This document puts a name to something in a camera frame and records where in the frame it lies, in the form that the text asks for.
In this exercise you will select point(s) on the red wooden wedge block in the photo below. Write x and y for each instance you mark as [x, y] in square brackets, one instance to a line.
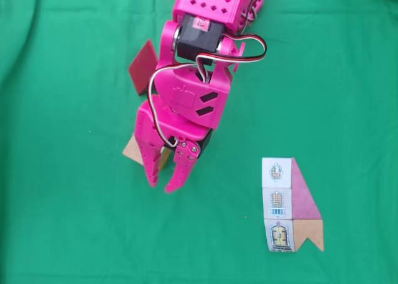
[143, 66]

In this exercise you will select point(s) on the paper picture of house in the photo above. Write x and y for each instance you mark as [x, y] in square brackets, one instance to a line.
[280, 203]

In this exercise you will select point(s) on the green cloth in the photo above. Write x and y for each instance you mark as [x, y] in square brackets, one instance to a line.
[311, 79]

